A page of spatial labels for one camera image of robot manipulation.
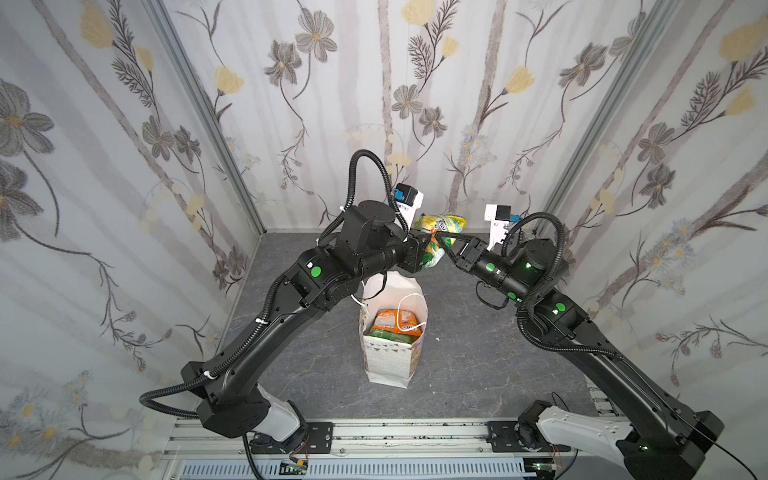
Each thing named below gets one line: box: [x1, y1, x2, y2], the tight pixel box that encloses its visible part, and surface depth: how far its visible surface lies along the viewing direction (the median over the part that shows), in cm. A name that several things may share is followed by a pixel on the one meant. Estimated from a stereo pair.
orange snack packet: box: [373, 309, 421, 335], surface depth 87 cm
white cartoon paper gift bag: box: [359, 271, 429, 389], surface depth 74 cm
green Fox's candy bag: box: [414, 213, 467, 269], surface depth 59 cm
